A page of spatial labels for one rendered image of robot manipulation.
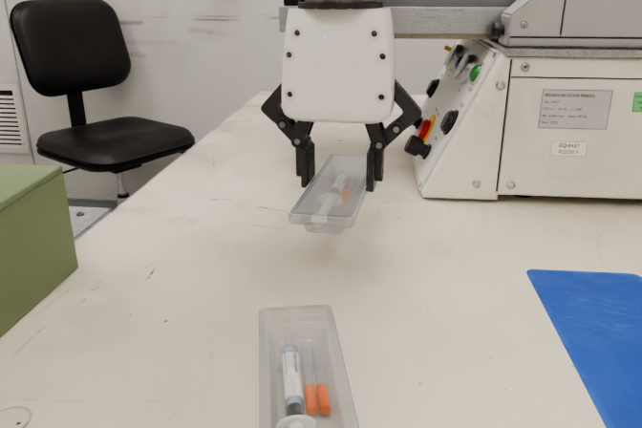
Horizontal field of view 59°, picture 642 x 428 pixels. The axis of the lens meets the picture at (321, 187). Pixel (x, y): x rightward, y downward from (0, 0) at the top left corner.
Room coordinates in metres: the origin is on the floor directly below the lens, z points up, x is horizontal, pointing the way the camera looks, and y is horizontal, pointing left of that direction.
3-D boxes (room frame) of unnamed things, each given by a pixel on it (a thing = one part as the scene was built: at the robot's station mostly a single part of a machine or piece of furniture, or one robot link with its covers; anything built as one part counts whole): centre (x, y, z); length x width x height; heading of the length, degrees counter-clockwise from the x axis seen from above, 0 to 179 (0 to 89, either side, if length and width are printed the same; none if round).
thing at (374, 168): (0.52, -0.06, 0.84); 0.03 x 0.03 x 0.07; 78
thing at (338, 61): (0.52, -0.02, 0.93); 0.10 x 0.08 x 0.11; 78
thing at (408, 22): (0.81, -0.11, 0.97); 0.30 x 0.22 x 0.08; 84
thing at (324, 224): (0.52, -0.02, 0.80); 0.18 x 0.06 x 0.02; 168
